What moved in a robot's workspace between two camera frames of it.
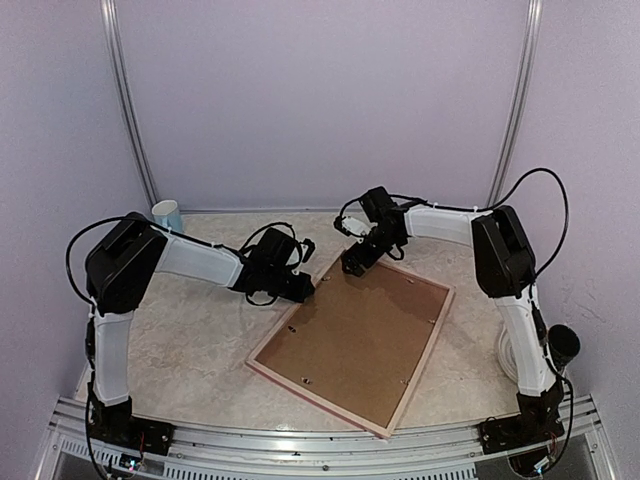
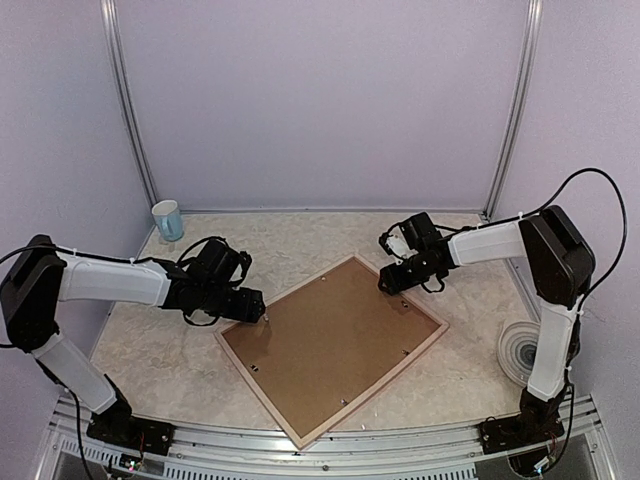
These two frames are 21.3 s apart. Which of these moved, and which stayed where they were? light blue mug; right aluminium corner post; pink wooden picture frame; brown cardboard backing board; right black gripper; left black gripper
Moved: right black gripper; left black gripper; pink wooden picture frame; brown cardboard backing board
Stayed: light blue mug; right aluminium corner post
